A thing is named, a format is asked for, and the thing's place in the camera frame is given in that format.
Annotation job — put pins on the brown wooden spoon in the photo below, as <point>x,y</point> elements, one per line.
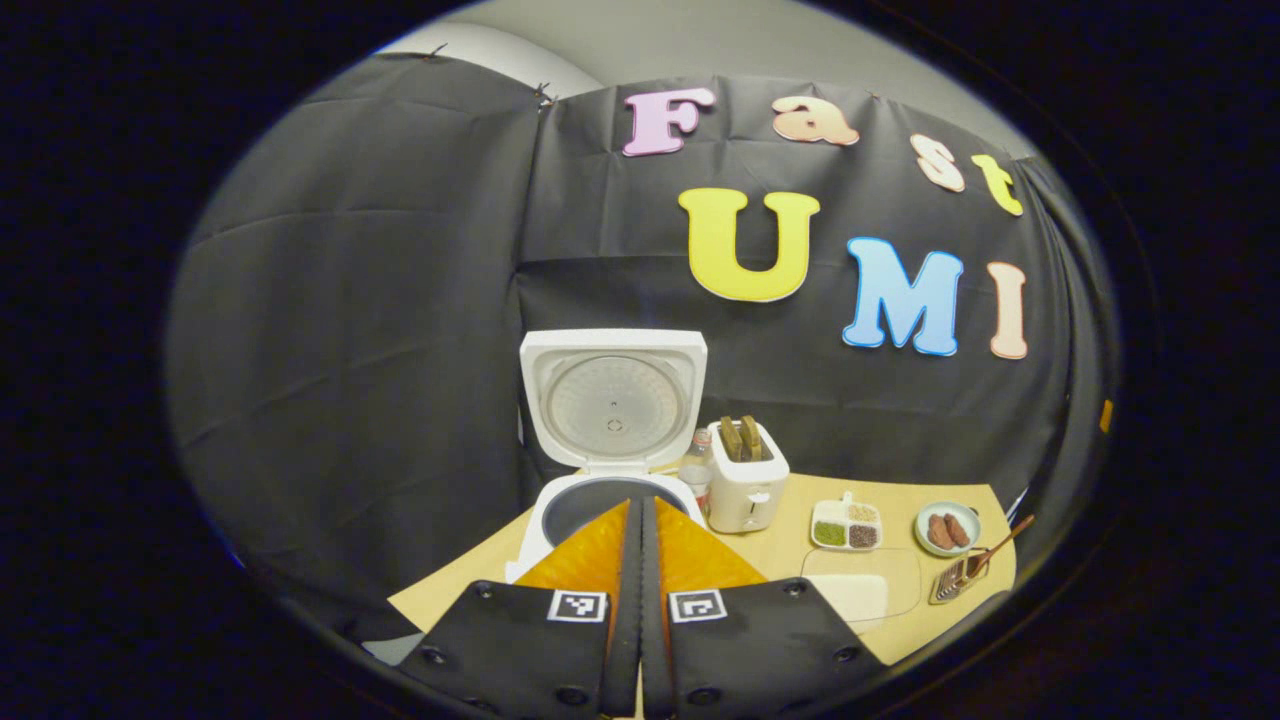
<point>1000,545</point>

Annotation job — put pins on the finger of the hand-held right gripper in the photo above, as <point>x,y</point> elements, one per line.
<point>1105,415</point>

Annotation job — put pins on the white toaster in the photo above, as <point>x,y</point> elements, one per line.
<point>745,495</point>

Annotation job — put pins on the black backdrop cloth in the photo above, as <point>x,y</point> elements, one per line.
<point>400,300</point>

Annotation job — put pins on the white divided dish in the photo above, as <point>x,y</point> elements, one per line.
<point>830,512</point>

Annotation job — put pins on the pile of dark red beans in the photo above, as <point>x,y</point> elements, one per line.
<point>863,536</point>

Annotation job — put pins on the pale green plate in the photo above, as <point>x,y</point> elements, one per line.
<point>970,515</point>

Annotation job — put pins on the pile of green mung beans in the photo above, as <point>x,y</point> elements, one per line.
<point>829,533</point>

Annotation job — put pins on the clear red-labelled water bottle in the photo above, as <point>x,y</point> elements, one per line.
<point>697,470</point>

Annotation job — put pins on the white rice cooker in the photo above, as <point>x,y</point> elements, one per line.
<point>615,400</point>

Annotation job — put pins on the pile of yellow soybeans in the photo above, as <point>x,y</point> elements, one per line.
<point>862,512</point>

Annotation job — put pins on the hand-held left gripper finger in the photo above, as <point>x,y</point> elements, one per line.
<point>627,640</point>
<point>652,640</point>

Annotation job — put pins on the red meat piece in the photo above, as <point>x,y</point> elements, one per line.
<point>939,532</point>
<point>957,529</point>

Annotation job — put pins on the beige clear-lidded rice box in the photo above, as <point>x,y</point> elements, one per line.
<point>900,570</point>

